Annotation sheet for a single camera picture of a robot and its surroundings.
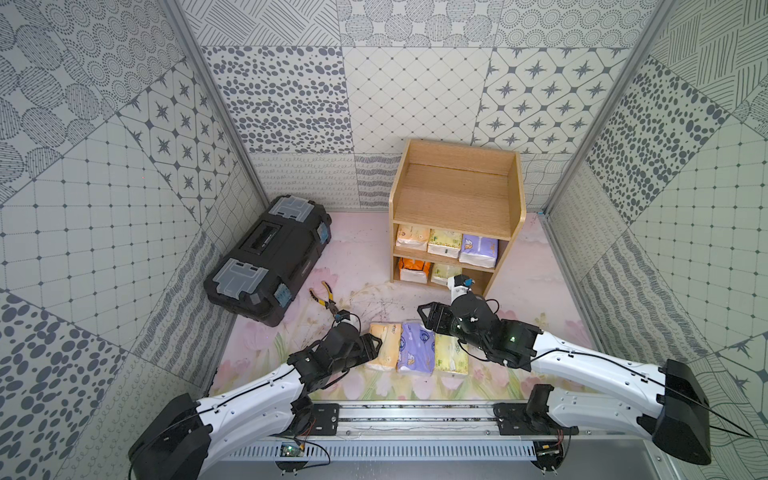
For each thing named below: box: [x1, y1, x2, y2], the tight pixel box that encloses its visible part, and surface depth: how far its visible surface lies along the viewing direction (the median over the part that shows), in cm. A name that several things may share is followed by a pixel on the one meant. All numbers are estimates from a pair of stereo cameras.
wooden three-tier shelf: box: [389, 139, 527, 297], surface depth 85 cm
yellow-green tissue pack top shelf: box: [434, 333, 469, 374], surface depth 80 cm
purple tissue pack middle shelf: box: [459, 234, 499, 268], surface depth 83 cm
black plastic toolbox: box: [203, 194, 332, 327], surface depth 88 cm
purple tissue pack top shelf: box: [397, 322, 435, 374], surface depth 83 cm
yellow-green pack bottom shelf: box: [431, 264, 463, 287], surface depth 97 cm
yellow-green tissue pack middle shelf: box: [427, 228, 462, 259], surface depth 85 cm
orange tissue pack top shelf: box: [370, 322, 402, 369], surface depth 84 cm
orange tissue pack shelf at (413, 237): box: [396, 224, 430, 251], surface depth 88 cm
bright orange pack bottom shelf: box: [398, 257, 431, 284], surface depth 97 cm
